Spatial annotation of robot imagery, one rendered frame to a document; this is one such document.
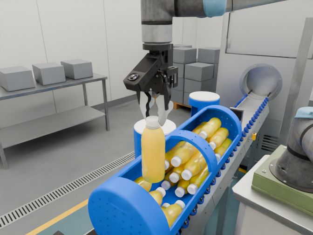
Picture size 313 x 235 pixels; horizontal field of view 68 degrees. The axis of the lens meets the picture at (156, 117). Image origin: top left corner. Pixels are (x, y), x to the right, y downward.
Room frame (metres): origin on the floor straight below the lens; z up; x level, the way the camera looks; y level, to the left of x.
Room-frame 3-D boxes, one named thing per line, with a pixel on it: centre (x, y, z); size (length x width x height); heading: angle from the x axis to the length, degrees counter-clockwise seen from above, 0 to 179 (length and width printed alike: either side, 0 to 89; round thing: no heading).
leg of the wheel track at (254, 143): (2.14, -1.03, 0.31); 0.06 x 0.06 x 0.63; 57
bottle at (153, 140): (0.58, 0.01, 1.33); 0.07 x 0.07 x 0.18
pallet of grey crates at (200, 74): (4.78, -0.65, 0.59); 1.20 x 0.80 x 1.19; 46
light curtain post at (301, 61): (1.55, -0.95, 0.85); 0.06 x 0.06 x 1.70; 57
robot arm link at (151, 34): (0.60, 0.00, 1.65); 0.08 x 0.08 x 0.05
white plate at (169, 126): (1.40, 0.01, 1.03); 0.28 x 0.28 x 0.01
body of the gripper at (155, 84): (0.61, -0.01, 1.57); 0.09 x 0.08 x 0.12; 147
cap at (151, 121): (0.58, 0.01, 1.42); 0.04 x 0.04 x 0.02
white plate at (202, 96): (2.07, -0.45, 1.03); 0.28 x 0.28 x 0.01
